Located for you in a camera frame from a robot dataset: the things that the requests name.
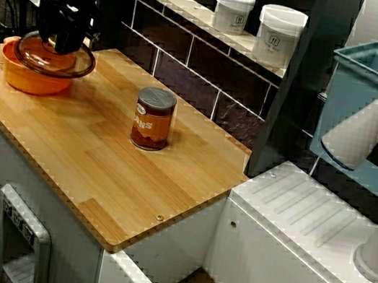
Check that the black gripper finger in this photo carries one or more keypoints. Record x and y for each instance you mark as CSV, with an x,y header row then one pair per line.
x,y
48,23
71,36

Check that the brown glass lid yellow knob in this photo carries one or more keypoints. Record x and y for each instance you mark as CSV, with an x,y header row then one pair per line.
x,y
52,66

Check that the orange plastic pot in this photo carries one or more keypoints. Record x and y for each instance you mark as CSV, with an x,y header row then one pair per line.
x,y
30,84

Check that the brown beans can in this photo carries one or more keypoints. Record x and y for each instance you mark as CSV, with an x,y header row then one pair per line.
x,y
151,127

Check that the black side panel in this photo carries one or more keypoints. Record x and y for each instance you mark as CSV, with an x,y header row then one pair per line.
x,y
110,25

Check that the white lidded jar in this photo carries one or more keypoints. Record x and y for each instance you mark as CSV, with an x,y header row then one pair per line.
x,y
276,39
231,13

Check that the brass countertop screw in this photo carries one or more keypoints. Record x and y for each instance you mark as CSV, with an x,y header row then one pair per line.
x,y
159,218

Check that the grey dispenser panel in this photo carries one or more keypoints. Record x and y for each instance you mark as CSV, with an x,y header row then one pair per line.
x,y
42,255

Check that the black upright panel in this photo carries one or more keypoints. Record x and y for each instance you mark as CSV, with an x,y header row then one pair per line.
x,y
299,95

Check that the silver sink screw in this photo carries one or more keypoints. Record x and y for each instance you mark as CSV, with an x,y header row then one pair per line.
x,y
272,175

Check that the teal plastic bin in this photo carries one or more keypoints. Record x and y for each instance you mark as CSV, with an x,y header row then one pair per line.
x,y
349,85

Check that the white toy sink unit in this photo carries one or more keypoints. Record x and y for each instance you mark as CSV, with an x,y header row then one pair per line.
x,y
266,243

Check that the grey toy faucet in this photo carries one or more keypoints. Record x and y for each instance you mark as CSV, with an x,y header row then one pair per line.
x,y
359,131

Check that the brass sink wall screw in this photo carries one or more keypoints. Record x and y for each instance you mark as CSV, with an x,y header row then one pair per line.
x,y
233,224

